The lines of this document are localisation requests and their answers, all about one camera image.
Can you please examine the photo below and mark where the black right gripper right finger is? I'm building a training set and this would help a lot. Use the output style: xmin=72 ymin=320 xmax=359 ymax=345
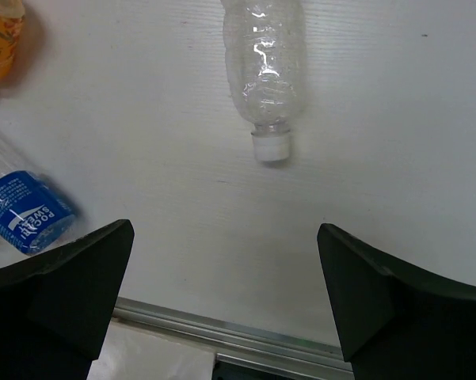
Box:
xmin=317 ymin=223 xmax=476 ymax=379

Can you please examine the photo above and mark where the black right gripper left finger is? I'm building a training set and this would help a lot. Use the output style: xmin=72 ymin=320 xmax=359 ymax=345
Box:
xmin=0 ymin=219 xmax=135 ymax=379

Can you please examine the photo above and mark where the blue label clear bottle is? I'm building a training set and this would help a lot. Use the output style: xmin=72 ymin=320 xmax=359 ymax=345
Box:
xmin=0 ymin=132 xmax=78 ymax=256

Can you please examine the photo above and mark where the orange patterned juice bottle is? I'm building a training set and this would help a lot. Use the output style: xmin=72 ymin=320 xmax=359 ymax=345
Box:
xmin=0 ymin=0 xmax=25 ymax=81

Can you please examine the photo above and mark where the clear plastic bottle white cap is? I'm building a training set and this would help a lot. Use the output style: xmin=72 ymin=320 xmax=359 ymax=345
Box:
xmin=222 ymin=0 xmax=307 ymax=163

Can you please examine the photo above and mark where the aluminium table edge rail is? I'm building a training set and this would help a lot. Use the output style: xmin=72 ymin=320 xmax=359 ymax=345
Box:
xmin=113 ymin=298 xmax=354 ymax=379

